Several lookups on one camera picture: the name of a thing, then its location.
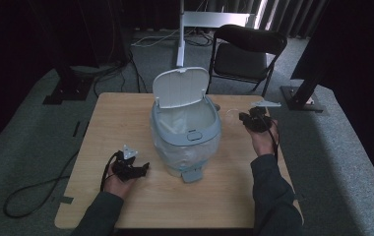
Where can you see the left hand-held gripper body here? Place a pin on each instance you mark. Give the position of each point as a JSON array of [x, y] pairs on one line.
[[125, 164]]

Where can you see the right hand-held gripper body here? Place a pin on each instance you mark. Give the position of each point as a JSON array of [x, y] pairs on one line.
[[259, 119]]

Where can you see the clear round plastic lid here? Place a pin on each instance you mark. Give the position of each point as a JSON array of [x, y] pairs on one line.
[[232, 116]]

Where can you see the white lidded trash can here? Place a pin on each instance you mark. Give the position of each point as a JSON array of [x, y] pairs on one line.
[[185, 131]]

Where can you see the person's left hand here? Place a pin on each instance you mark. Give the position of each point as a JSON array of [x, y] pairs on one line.
[[117, 185]]

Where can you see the person's right hand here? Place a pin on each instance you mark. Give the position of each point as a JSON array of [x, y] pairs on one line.
[[263, 142]]

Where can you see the black stand with base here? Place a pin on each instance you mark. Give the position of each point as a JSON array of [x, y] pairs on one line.
[[68, 87], [301, 95]]

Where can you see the white plastic trash bag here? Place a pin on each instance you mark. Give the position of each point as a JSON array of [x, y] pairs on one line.
[[188, 116]]

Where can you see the black folding chair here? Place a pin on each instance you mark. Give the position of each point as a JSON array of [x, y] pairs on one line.
[[240, 59]]

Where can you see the silver metal stand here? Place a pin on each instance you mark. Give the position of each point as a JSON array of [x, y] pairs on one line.
[[181, 39]]

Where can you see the grey pleated curtain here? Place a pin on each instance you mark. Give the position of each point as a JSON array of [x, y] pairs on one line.
[[283, 16]]

